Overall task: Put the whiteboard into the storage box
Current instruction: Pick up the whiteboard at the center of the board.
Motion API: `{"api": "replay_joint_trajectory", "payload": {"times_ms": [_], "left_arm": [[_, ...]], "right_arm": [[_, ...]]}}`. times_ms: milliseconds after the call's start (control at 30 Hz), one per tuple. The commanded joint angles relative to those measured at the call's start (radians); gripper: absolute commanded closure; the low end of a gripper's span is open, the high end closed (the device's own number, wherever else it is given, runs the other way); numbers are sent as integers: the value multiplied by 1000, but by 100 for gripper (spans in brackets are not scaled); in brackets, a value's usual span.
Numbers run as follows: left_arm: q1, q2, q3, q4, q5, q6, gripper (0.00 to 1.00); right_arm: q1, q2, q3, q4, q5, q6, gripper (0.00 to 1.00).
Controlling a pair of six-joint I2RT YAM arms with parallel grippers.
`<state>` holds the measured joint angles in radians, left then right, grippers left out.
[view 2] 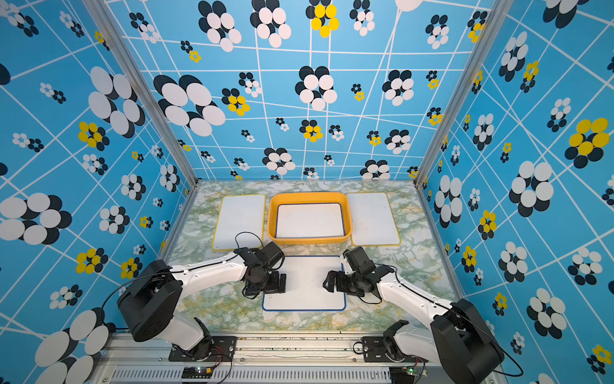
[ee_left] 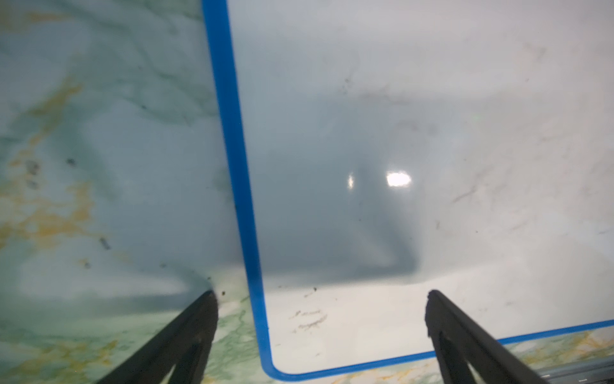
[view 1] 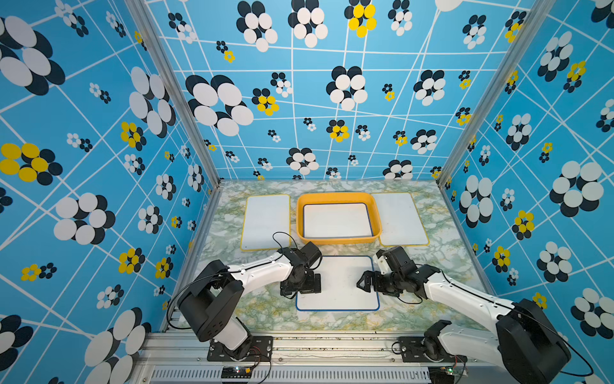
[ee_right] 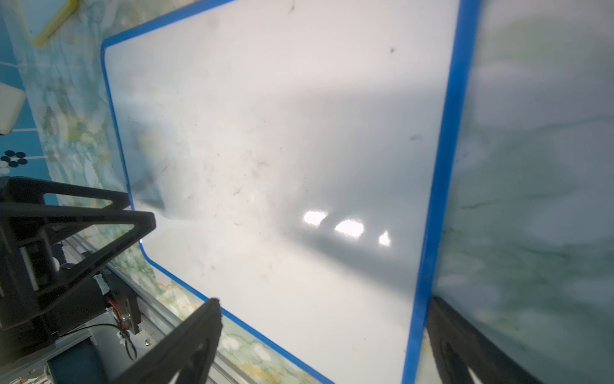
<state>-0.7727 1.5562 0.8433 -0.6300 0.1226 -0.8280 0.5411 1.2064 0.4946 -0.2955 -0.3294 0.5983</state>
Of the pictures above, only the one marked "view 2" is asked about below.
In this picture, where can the left controller circuit board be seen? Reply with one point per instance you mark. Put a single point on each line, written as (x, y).
(197, 372)

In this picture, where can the yellow framed whiteboard far left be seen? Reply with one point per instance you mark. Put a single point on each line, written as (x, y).
(240, 223)

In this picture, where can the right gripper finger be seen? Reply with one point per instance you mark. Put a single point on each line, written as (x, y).
(333, 287)
(335, 277)

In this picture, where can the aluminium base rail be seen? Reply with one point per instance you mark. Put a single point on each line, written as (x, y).
(329, 357)

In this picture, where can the yellow framed whiteboard far right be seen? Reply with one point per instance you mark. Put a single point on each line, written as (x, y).
(372, 220)

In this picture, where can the right aluminium frame post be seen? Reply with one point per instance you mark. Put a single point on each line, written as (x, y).
(496, 19)

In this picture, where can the aluminium frame post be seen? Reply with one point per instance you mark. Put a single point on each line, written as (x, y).
(102, 18)
(496, 19)

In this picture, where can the left aluminium frame post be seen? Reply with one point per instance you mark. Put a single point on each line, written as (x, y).
(102, 18)

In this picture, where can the yellow plastic storage box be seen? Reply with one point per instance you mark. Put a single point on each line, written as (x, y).
(303, 198)

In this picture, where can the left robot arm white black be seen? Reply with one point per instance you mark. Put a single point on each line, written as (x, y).
(149, 304)

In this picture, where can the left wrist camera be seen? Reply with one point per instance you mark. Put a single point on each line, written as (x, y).
(274, 256)

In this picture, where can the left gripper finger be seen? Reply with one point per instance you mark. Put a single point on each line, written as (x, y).
(276, 280)
(256, 290)

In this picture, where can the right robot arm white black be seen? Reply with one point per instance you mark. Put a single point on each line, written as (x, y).
(459, 340)

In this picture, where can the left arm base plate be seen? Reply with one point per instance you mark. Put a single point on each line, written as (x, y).
(218, 349)

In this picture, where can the blue framed whiteboard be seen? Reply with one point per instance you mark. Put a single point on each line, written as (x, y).
(305, 276)
(310, 221)

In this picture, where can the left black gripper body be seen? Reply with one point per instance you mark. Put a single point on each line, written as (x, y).
(270, 276)

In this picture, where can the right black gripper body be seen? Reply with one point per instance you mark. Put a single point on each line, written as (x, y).
(352, 284)

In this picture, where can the controller circuit board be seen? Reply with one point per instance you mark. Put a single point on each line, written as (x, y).
(404, 375)
(197, 372)

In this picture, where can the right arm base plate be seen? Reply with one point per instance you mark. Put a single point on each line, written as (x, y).
(377, 349)

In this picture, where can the yellow framed whiteboard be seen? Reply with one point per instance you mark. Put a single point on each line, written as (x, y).
(240, 223)
(372, 220)

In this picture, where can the right controller circuit board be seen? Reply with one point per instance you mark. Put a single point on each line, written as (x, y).
(404, 375)

